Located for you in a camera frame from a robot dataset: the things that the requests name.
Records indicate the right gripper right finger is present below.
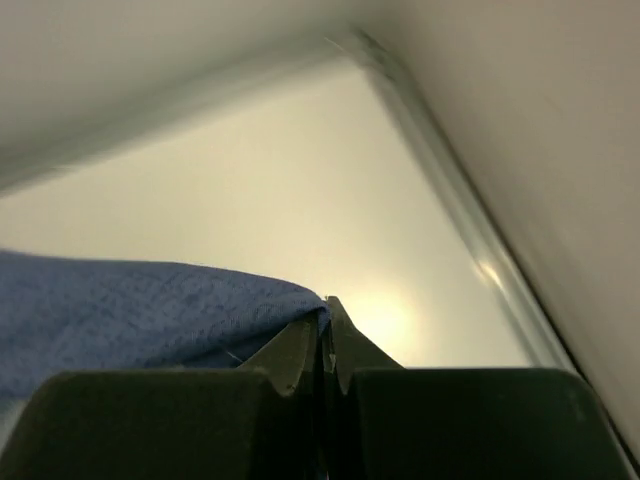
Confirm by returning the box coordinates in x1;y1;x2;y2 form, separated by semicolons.
327;297;634;479

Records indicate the blue patterned pillowcase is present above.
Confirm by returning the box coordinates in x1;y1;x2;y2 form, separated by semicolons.
1;251;329;399

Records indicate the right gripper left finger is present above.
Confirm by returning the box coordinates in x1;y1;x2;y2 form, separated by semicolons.
1;319;317;479

